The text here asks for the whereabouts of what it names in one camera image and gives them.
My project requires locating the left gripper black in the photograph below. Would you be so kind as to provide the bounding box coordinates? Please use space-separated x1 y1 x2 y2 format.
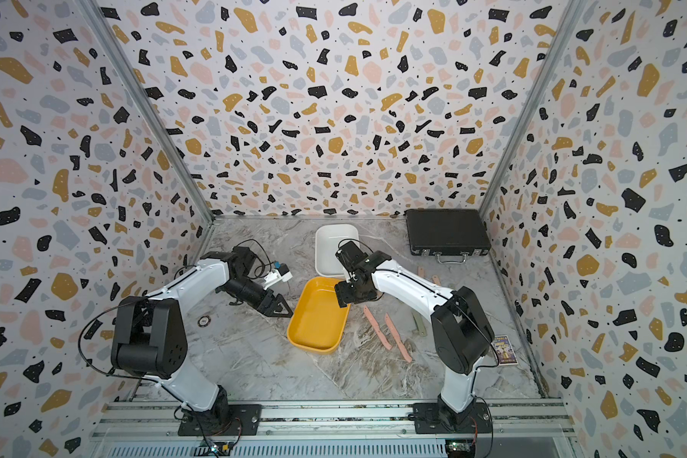
222 279 294 319

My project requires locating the yellow storage box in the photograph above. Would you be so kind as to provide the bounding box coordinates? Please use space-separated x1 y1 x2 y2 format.
286 277 349 355

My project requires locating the white storage box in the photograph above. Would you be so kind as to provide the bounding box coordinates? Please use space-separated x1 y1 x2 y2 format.
315 224 359 280

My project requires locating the long pink fruit knife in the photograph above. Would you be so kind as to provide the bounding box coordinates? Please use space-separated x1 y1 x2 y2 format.
363 305 392 351

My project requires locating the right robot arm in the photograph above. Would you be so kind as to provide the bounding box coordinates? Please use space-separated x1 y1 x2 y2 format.
335 240 500 433

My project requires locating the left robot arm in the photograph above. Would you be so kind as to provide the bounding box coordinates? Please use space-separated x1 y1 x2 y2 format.
111 246 293 431

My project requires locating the green folding knife lower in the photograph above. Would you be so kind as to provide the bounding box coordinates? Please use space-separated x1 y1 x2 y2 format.
412 311 427 337

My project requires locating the black carrying case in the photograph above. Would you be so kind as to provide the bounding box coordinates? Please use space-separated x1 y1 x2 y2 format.
405 209 492 257

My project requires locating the colourful card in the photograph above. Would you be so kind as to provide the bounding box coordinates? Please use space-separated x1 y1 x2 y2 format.
492 335 518 366

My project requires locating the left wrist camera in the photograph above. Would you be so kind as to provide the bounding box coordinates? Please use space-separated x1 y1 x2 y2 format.
263 263 292 289

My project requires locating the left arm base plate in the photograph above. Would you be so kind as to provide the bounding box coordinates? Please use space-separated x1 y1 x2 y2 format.
177 404 263 437

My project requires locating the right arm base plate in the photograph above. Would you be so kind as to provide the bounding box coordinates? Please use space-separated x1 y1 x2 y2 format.
408 401 493 434

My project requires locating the circuit board with wires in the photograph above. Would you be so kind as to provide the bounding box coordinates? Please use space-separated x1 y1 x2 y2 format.
205 441 235 457

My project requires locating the aluminium mounting rail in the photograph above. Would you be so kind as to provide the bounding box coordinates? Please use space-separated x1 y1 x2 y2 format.
88 399 583 457

